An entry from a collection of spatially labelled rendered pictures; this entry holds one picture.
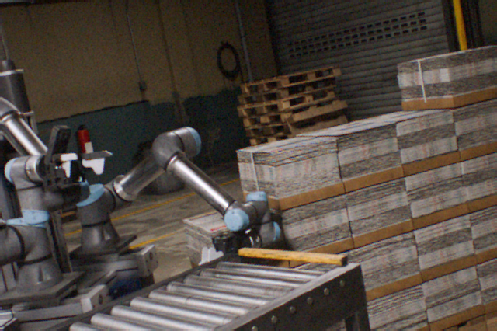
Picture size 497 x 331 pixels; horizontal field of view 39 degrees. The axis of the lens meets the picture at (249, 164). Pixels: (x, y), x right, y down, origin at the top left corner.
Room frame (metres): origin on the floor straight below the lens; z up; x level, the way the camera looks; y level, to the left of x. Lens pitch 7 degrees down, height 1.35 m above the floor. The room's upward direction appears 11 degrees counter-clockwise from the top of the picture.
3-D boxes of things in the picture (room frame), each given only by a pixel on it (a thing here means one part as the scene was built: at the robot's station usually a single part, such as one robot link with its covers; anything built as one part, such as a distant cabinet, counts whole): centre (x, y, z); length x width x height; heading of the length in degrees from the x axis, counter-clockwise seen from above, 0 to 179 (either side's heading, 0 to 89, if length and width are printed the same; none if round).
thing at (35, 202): (1.97, 0.61, 1.12); 0.11 x 0.08 x 0.11; 142
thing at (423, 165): (3.05, -0.69, 0.86); 0.38 x 0.29 x 0.04; 21
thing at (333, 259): (2.03, -0.07, 0.81); 0.43 x 0.03 x 0.02; 42
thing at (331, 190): (2.73, -0.19, 0.86); 0.29 x 0.16 x 0.04; 111
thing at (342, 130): (2.94, -0.42, 1.06); 0.37 x 0.29 x 0.01; 21
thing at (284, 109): (9.71, -0.75, 0.65); 1.33 x 0.94 x 1.30; 136
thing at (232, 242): (2.37, 0.11, 0.79); 0.12 x 0.08 x 0.09; 132
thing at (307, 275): (1.99, 0.00, 0.77); 0.47 x 0.05 x 0.05; 42
